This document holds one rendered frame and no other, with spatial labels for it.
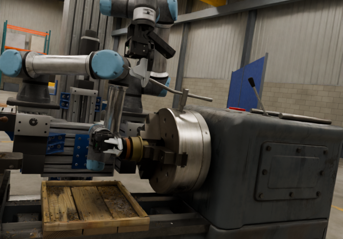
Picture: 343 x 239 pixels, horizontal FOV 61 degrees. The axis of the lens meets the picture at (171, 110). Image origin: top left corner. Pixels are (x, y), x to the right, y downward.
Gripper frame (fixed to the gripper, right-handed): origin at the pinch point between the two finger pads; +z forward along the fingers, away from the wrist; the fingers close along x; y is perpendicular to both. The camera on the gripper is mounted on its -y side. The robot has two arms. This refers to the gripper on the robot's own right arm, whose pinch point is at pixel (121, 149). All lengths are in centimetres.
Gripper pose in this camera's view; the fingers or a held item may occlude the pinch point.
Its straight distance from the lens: 100.4
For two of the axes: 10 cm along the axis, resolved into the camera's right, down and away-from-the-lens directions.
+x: 1.4, -9.9, -0.5
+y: -9.0, -1.0, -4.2
